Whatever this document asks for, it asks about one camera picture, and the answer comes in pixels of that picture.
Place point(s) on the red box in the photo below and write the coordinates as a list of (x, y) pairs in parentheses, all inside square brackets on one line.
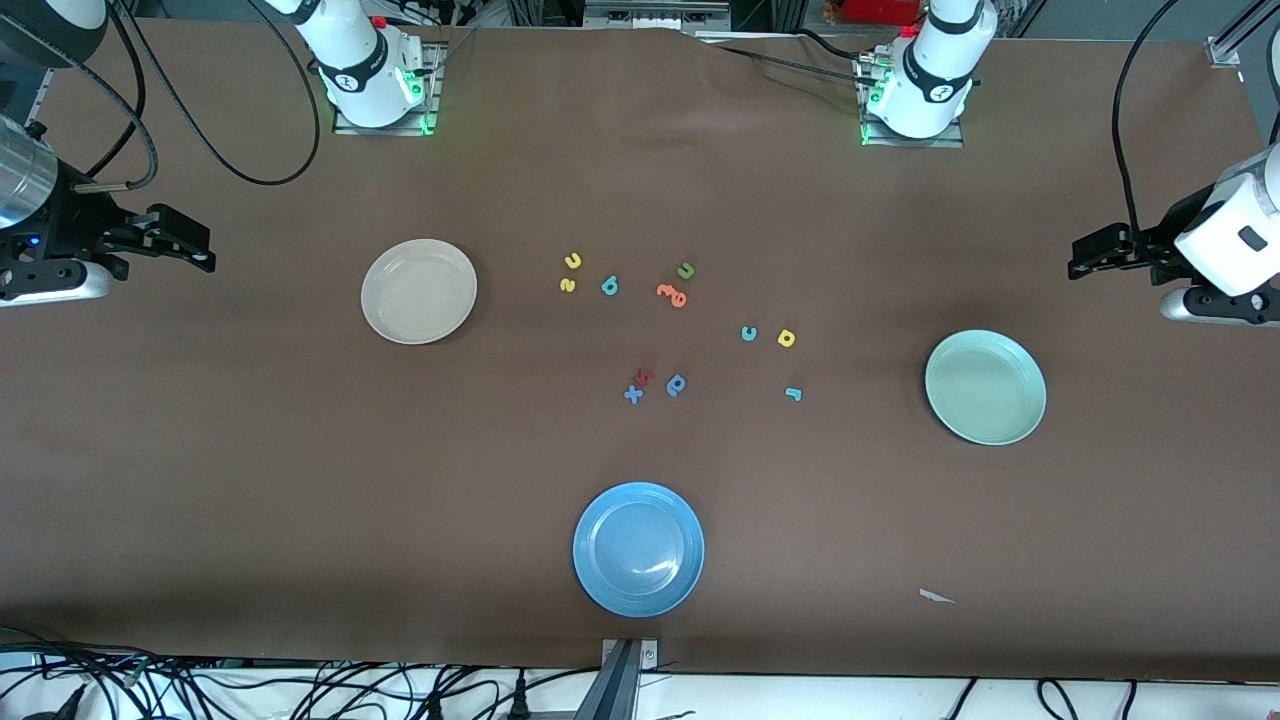
[(880, 10)]

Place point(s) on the grey metal camera post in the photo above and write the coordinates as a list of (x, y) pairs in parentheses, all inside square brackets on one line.
[(615, 690)]

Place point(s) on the beige brown plate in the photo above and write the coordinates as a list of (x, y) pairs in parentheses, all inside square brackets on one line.
[(418, 292)]

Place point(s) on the blue plate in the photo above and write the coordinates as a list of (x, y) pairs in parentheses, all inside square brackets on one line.
[(638, 550)]

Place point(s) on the white paper scrap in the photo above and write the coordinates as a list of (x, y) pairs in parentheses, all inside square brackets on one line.
[(934, 597)]

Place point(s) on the blue foam letter with hole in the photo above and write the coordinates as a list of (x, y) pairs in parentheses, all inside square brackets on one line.
[(673, 388)]

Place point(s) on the grey power strip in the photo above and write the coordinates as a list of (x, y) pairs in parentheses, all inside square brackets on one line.
[(655, 12)]

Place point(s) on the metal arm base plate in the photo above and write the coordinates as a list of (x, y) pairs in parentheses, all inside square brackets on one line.
[(430, 122), (950, 142)]

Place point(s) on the pale green plate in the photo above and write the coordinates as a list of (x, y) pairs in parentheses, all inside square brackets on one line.
[(985, 388)]

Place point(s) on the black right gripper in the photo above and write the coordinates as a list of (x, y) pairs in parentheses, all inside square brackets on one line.
[(70, 222)]

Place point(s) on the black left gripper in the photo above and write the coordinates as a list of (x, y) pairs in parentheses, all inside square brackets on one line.
[(1163, 240)]

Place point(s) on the aluminium corner bracket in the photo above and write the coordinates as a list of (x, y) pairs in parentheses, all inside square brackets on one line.
[(1228, 45)]

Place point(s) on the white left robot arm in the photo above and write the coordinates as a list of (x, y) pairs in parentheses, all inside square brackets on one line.
[(940, 60)]

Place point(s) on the aluminium table frame rail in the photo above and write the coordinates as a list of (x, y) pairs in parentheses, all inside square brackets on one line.
[(38, 95)]

